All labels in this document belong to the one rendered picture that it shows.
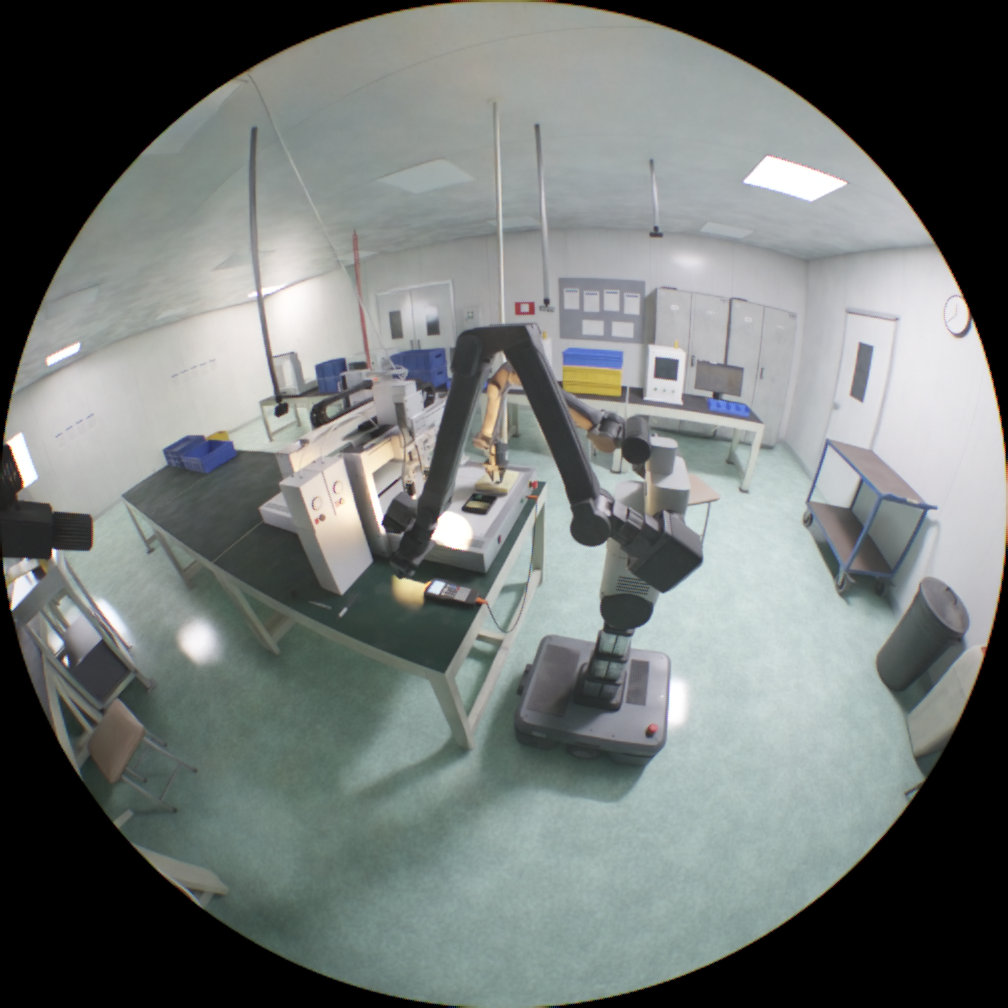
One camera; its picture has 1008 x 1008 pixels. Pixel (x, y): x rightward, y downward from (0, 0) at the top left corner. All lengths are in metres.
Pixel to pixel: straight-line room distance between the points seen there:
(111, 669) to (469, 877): 2.45
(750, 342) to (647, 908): 5.20
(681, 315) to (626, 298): 0.85
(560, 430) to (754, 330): 4.56
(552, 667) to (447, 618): 0.63
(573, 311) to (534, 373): 4.71
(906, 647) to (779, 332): 3.88
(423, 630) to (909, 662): 2.70
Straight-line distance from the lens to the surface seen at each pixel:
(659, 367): 3.66
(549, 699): 1.58
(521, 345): 0.58
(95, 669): 2.94
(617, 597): 1.01
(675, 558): 0.70
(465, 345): 0.59
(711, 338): 4.91
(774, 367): 5.20
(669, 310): 4.81
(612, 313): 5.23
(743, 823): 1.92
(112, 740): 2.23
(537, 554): 2.17
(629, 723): 1.57
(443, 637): 1.17
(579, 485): 0.65
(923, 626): 2.58
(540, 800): 1.70
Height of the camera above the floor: 1.67
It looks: 32 degrees down
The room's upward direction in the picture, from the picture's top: 3 degrees counter-clockwise
